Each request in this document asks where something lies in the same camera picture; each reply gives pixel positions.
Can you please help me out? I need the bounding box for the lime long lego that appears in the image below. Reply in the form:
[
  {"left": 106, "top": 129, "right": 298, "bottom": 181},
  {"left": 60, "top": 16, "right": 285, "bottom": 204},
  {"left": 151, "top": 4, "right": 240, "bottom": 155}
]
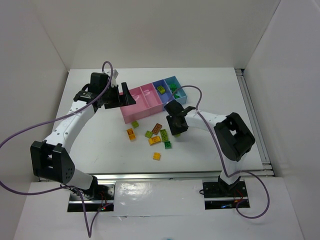
[{"left": 160, "top": 129, "right": 169, "bottom": 143}]

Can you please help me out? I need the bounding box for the brown lego brick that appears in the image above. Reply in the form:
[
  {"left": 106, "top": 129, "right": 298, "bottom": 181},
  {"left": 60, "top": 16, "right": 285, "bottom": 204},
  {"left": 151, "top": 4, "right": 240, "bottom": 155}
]
[{"left": 151, "top": 123, "right": 162, "bottom": 135}]

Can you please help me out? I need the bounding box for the orange sloped lego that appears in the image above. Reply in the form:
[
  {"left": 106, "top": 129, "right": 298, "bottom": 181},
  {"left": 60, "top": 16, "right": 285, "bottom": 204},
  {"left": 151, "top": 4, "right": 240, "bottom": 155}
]
[{"left": 148, "top": 136, "right": 162, "bottom": 146}]

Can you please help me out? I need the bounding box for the lime small lego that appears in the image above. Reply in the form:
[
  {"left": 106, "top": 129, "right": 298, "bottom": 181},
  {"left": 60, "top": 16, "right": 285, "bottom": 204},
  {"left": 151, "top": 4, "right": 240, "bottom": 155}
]
[{"left": 144, "top": 130, "right": 153, "bottom": 139}]

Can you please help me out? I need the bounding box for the dark green long lego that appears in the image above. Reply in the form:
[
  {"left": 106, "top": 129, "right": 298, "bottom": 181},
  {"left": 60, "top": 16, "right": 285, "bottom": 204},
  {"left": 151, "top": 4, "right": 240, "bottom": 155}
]
[{"left": 169, "top": 83, "right": 177, "bottom": 91}]

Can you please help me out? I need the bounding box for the orange square lego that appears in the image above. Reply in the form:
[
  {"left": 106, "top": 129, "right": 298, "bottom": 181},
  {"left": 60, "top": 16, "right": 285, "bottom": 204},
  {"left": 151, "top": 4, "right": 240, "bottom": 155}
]
[{"left": 152, "top": 152, "right": 161, "bottom": 161}]

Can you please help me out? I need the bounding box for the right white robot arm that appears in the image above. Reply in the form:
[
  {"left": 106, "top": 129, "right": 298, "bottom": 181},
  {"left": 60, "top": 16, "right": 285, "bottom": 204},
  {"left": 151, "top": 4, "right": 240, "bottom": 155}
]
[{"left": 164, "top": 100, "right": 255, "bottom": 193}]

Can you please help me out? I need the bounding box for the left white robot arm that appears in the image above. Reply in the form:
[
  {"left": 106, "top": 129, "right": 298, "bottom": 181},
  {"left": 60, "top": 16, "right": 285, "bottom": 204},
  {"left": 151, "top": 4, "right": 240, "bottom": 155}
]
[{"left": 30, "top": 70, "right": 136, "bottom": 199}]

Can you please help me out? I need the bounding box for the large pink container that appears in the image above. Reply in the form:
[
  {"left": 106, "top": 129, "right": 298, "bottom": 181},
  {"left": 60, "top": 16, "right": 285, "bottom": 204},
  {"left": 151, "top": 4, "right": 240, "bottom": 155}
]
[{"left": 120, "top": 87, "right": 150, "bottom": 124}]

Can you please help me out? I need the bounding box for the small pink container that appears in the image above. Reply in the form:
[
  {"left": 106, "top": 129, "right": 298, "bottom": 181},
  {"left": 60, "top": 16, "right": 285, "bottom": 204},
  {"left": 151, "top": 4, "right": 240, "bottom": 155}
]
[{"left": 140, "top": 83, "right": 163, "bottom": 116}]

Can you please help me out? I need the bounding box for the light blue container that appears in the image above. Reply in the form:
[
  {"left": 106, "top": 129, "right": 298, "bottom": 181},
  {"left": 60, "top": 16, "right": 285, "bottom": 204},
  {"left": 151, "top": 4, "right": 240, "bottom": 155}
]
[{"left": 164, "top": 76, "right": 187, "bottom": 105}]

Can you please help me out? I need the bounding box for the lime lego by bin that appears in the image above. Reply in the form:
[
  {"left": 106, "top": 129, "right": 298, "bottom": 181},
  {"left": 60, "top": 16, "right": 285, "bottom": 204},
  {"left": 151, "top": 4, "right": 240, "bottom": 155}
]
[{"left": 131, "top": 121, "right": 139, "bottom": 129}]

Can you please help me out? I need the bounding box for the dark green square lego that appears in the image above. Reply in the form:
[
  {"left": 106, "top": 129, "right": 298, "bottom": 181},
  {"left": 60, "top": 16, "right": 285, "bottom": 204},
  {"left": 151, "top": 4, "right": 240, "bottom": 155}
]
[{"left": 164, "top": 141, "right": 172, "bottom": 150}]

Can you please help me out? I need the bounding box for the purple blue container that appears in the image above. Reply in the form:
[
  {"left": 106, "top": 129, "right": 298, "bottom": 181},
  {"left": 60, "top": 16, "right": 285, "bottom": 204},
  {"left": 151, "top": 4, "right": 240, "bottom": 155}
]
[{"left": 152, "top": 79, "right": 172, "bottom": 111}]

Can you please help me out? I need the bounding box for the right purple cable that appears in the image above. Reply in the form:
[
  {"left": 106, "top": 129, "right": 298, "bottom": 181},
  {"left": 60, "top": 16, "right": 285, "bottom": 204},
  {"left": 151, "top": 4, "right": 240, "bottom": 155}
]
[{"left": 171, "top": 85, "right": 271, "bottom": 220}]

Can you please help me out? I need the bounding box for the purple cable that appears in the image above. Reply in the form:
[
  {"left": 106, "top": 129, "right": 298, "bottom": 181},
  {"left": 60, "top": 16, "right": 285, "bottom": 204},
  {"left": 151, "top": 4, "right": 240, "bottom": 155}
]
[
  {"left": 171, "top": 85, "right": 271, "bottom": 220},
  {"left": 0, "top": 60, "right": 116, "bottom": 238}
]

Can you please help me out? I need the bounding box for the aluminium rail front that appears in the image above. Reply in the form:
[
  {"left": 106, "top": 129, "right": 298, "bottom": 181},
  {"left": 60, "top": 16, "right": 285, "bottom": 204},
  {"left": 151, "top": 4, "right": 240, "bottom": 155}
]
[{"left": 94, "top": 171, "right": 220, "bottom": 181}]

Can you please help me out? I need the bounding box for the aluminium rail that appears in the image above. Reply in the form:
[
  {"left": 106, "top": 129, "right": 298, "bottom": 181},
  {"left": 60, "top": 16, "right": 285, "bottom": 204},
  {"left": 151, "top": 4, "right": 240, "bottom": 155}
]
[
  {"left": 94, "top": 171, "right": 220, "bottom": 181},
  {"left": 234, "top": 68, "right": 275, "bottom": 177}
]

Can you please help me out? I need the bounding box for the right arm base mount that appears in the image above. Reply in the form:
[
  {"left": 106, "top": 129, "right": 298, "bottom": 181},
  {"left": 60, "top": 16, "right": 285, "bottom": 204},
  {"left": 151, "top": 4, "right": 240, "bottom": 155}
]
[{"left": 199, "top": 181, "right": 250, "bottom": 210}]

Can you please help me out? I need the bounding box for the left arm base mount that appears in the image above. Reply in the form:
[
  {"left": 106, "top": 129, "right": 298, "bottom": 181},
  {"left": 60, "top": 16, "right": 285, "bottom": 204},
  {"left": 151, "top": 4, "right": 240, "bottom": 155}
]
[{"left": 67, "top": 183, "right": 116, "bottom": 213}]

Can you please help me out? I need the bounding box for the aluminium rail right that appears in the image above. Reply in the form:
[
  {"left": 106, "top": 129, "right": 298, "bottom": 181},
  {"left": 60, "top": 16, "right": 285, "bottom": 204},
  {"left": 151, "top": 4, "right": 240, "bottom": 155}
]
[{"left": 234, "top": 68, "right": 275, "bottom": 177}]

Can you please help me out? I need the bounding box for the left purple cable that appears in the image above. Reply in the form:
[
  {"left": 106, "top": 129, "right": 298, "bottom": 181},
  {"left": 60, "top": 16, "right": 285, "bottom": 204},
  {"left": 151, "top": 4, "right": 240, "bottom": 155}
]
[{"left": 0, "top": 60, "right": 116, "bottom": 238}]

